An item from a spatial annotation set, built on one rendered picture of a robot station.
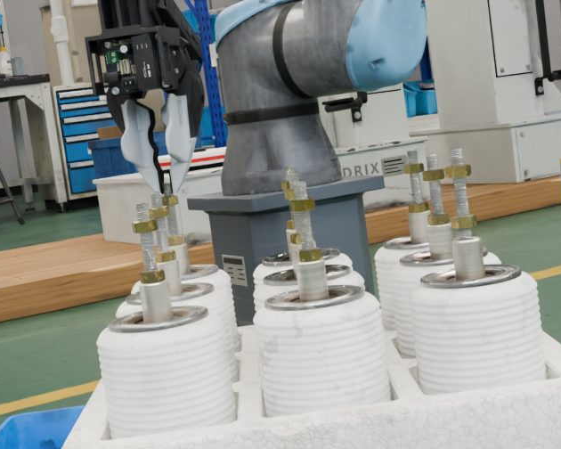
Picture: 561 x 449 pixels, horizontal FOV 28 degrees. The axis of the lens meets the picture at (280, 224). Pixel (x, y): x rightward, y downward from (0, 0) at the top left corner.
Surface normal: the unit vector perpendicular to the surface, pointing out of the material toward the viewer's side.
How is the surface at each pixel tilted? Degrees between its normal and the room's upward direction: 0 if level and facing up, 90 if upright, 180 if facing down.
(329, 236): 90
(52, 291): 90
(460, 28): 90
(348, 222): 90
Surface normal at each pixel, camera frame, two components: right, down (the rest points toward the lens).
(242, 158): -0.62, -0.15
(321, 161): 0.62, -0.32
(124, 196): -0.86, 0.16
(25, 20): 0.49, 0.02
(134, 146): 0.95, -0.12
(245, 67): -0.57, 0.22
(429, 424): 0.03, 0.10
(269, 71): -0.52, 0.52
